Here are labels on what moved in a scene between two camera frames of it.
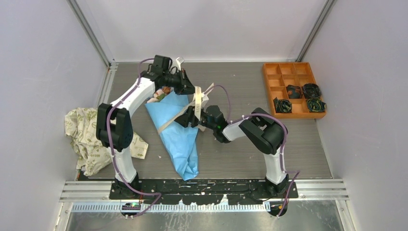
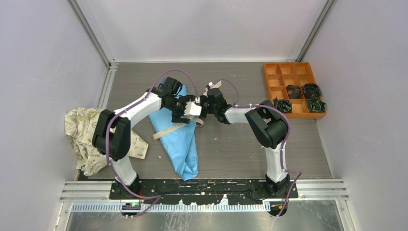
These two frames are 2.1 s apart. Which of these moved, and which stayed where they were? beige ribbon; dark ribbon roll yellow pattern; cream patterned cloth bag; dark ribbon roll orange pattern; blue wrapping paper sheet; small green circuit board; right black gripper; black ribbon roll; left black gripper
Moved: left black gripper; beige ribbon; right black gripper
Stayed: black ribbon roll; blue wrapping paper sheet; dark ribbon roll orange pattern; dark ribbon roll yellow pattern; small green circuit board; cream patterned cloth bag
